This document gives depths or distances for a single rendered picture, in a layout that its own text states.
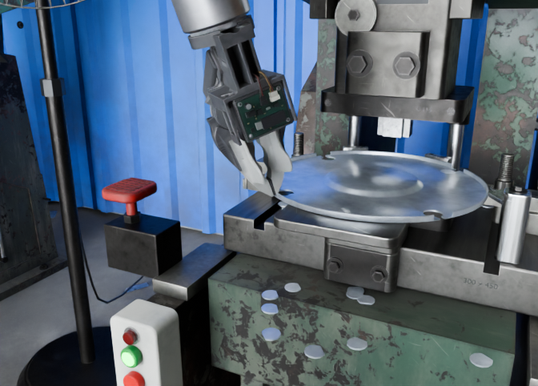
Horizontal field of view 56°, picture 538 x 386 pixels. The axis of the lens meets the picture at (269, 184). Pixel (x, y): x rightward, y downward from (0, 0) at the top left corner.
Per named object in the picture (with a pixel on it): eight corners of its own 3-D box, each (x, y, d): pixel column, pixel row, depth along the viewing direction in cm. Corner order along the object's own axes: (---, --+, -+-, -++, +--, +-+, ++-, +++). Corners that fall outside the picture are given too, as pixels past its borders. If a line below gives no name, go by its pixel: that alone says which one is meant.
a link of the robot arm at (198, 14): (163, -3, 54) (231, -27, 56) (179, 39, 56) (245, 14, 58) (178, -6, 48) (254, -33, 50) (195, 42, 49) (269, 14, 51)
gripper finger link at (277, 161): (289, 207, 59) (265, 135, 56) (271, 191, 64) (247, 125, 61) (312, 195, 60) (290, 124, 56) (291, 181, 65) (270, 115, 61)
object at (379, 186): (541, 203, 61) (543, 197, 61) (325, 240, 51) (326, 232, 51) (399, 148, 86) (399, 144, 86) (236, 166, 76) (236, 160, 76)
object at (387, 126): (407, 138, 75) (410, 114, 74) (375, 135, 77) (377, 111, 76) (411, 134, 78) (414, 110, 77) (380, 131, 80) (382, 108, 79)
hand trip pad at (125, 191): (134, 245, 72) (130, 195, 70) (102, 238, 75) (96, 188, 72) (164, 227, 78) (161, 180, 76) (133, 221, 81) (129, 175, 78)
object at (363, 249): (387, 350, 55) (396, 235, 51) (270, 319, 61) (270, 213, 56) (426, 257, 76) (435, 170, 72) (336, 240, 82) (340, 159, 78)
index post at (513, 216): (519, 265, 62) (532, 190, 59) (493, 260, 63) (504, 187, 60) (520, 256, 64) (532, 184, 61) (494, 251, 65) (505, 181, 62)
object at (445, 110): (459, 142, 67) (464, 100, 65) (317, 129, 75) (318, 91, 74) (471, 121, 81) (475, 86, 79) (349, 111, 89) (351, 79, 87)
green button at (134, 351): (138, 371, 64) (135, 352, 64) (120, 365, 66) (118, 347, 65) (143, 365, 65) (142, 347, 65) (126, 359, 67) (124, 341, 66)
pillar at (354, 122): (356, 173, 88) (361, 92, 84) (344, 171, 89) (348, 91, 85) (360, 170, 90) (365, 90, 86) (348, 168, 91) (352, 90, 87)
